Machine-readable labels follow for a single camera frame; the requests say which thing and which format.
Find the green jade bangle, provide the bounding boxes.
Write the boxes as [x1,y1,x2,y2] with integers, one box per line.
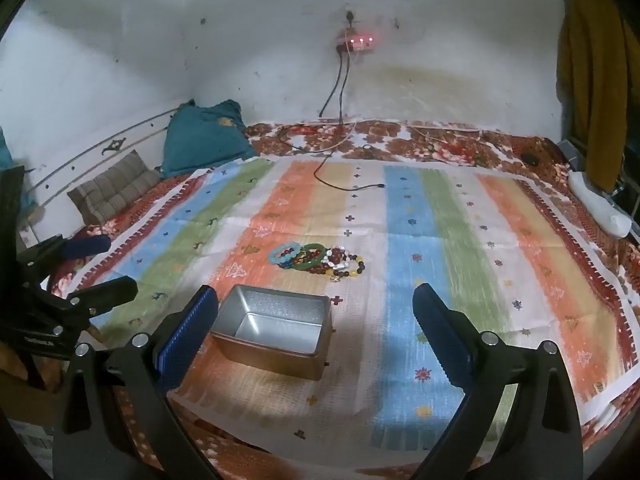
[292,243,326,271]

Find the brown striped cushion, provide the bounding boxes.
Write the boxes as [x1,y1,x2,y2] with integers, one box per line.
[67,151,160,226]

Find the cardboard box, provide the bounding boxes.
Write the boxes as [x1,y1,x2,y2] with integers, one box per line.
[1,372,58,479]

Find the teal pillow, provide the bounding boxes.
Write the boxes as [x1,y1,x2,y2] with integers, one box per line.
[160,100,257,179]

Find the silver metal tin box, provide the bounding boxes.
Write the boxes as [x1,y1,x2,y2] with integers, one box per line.
[212,285,333,382]

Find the small black object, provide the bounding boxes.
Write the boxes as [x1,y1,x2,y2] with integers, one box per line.
[521,153,539,167]

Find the mustard hanging garment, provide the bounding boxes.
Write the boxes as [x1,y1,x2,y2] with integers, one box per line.
[558,0,639,192]

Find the black charging cable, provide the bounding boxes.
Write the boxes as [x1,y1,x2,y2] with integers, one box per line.
[312,52,386,192]

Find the wall power strip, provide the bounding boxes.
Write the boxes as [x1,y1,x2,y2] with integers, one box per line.
[336,32,376,53]

